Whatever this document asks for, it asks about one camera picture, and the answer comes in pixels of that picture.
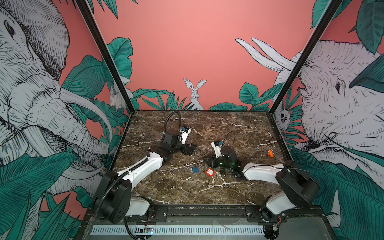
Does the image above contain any red safety padlock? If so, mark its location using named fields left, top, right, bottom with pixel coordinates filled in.
left=206, top=168, right=216, bottom=178

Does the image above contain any blue padlock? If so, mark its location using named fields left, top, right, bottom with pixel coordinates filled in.
left=192, top=167, right=200, bottom=174

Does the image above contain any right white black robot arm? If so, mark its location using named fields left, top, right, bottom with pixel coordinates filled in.
left=203, top=143, right=320, bottom=220

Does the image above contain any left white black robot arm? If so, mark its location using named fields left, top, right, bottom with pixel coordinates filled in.
left=92, top=126, right=197, bottom=224

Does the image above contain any orange toy car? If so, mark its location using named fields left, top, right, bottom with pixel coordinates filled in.
left=268, top=150, right=275, bottom=158

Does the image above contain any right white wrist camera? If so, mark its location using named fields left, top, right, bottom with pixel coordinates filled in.
left=211, top=140, right=223, bottom=158

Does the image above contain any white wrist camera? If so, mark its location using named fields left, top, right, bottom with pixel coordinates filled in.
left=180, top=126, right=191, bottom=145
left=211, top=140, right=223, bottom=158

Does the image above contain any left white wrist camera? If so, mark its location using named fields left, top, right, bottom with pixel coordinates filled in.
left=180, top=126, right=191, bottom=145

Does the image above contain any left black corrugated cable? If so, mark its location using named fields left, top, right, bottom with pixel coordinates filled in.
left=163, top=111, right=182, bottom=134

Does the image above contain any black mounting rail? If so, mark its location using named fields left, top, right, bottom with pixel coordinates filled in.
left=86, top=204, right=301, bottom=224

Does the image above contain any white slotted cable duct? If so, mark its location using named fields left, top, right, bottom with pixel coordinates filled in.
left=90, top=225, right=264, bottom=236

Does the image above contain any left black frame post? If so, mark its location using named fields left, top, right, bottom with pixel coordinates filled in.
left=75, top=0, right=135, bottom=115

